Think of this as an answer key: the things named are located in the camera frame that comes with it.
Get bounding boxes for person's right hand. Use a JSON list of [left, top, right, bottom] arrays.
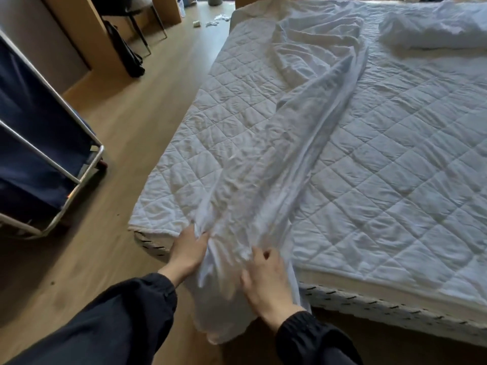
[[240, 246, 307, 333]]

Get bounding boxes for person's left hand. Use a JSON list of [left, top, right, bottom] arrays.
[[158, 224, 210, 288]]

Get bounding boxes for white duvet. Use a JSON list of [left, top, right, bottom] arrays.
[[184, 15, 370, 345]]

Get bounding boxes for chrome metal cart frame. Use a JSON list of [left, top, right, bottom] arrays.
[[0, 28, 108, 240]]

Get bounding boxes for navy blue fabric laundry bag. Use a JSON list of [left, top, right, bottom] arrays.
[[0, 38, 100, 225]]

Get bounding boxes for white bed sheet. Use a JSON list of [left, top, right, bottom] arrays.
[[377, 0, 487, 51]]

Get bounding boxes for person's left forearm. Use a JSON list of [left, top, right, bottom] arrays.
[[6, 272, 179, 365]]

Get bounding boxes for person's right forearm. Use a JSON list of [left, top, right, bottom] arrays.
[[274, 310, 364, 365]]

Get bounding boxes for quilted white mattress pad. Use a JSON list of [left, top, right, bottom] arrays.
[[127, 0, 487, 314]]

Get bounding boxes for dark grey backpack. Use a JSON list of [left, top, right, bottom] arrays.
[[101, 19, 147, 79]]

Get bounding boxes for white paper scraps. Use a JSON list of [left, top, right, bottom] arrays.
[[205, 13, 232, 28]]

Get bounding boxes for black metal chair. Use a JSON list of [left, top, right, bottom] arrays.
[[89, 0, 169, 57]]

